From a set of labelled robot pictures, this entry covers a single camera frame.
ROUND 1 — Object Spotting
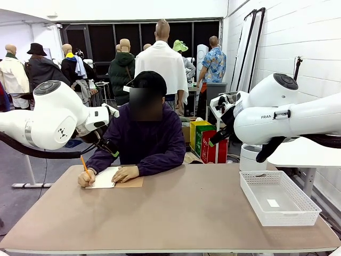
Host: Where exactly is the person's left forearm purple sleeve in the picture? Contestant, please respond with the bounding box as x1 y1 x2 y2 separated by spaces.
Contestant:
137 150 186 177

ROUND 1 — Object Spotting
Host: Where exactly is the mannequin with green hat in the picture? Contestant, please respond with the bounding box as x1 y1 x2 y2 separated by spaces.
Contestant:
172 39 197 81

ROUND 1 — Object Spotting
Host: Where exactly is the black tripod at wall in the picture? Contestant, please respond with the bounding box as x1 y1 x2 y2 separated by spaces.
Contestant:
294 55 304 81

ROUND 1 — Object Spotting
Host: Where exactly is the tall white column appliance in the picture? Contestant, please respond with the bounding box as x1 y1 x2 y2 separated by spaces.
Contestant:
196 44 209 78

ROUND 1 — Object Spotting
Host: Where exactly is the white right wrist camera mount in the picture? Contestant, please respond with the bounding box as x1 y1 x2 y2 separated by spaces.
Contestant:
209 94 237 111

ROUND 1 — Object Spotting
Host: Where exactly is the red paper bag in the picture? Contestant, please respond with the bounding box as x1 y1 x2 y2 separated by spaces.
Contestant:
201 130 229 164

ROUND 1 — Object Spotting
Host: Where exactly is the mannequin with white cape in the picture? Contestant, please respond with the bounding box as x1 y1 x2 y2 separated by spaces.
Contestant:
135 19 189 116

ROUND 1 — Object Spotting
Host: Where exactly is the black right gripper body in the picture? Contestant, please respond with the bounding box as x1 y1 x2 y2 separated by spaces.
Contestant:
220 106 237 132

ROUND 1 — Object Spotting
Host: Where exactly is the person's left hand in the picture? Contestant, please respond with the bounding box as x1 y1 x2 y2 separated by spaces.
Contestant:
111 165 140 183

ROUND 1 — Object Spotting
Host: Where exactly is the black framed leaning panel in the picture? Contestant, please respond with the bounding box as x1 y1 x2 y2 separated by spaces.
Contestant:
247 7 266 93
230 9 258 93

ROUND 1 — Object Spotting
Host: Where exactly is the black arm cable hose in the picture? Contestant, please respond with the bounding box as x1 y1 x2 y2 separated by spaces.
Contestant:
0 131 82 159
255 134 341 164

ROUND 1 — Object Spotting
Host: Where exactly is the white round trash can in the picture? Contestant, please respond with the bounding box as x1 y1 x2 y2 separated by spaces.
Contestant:
239 143 269 173

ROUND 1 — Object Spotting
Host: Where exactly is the person's right forearm purple sleeve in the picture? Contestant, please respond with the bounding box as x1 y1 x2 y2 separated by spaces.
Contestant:
85 148 120 174

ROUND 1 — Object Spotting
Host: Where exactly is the green paper bag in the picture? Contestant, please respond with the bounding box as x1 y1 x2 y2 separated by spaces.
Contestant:
195 125 217 158

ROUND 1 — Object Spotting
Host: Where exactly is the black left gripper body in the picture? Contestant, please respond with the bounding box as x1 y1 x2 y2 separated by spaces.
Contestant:
80 128 109 146

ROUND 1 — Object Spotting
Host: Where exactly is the spiral notebook with brown cover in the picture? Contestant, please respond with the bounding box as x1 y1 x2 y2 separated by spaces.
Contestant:
85 166 144 189

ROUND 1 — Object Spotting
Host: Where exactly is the gray bin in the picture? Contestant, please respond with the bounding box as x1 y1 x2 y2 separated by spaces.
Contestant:
206 82 228 107

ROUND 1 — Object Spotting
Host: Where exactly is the small white background table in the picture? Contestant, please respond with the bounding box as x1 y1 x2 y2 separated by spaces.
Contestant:
95 81 110 105

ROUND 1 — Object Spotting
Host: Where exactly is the person in purple jacket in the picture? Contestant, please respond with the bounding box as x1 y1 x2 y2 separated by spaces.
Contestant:
85 70 186 177

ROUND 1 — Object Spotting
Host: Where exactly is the white perforated plastic basket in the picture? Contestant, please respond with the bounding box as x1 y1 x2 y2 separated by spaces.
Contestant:
239 170 322 227

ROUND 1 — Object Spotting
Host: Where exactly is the mannequin with dark green jacket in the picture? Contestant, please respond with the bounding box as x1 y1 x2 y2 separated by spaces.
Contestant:
108 38 136 106

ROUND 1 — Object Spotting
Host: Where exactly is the mannequin with black bucket hat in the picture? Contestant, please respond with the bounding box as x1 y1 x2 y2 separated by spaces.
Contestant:
24 43 70 93

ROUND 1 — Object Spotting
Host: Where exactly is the orange pencil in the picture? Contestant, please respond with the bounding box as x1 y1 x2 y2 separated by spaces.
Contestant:
80 156 93 185

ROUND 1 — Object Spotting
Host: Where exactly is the mannequin with cream coat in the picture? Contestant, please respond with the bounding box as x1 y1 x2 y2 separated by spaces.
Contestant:
0 44 30 110

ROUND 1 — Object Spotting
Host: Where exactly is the white stand foot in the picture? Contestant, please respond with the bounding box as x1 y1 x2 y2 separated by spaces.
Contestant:
12 154 53 189

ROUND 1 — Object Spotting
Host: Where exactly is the white shelf table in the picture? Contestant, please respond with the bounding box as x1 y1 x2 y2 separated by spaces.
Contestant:
209 105 235 164

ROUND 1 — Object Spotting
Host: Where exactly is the person's right hand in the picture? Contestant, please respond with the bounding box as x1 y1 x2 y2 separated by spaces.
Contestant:
77 167 97 188

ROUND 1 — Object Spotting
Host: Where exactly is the yellow paper bag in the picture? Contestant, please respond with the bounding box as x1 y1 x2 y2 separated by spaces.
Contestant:
189 120 213 158

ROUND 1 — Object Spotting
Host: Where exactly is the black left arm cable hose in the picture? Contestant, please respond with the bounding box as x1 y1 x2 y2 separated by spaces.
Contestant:
0 131 82 159

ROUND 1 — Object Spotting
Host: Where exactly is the white side desk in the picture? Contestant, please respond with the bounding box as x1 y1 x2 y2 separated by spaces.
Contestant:
267 136 341 198

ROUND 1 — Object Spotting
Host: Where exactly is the black cap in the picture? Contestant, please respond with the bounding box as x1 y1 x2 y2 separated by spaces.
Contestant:
123 70 168 96

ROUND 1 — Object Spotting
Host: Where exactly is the mannequin with yellow collar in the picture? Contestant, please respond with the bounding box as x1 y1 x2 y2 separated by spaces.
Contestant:
61 44 96 86

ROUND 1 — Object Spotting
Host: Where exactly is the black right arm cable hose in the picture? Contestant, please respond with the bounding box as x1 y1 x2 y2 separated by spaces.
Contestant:
255 134 341 164

